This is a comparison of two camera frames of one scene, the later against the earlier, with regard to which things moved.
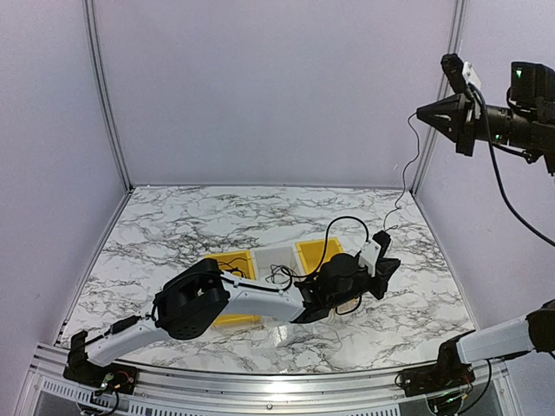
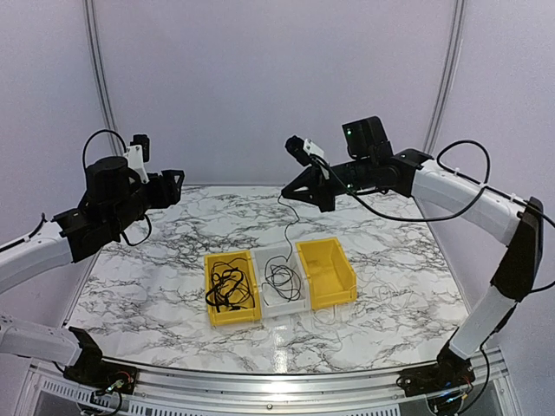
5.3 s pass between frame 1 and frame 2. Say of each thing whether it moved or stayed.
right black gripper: moved
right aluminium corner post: stayed
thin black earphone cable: moved
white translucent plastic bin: stayed
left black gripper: moved
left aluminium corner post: stayed
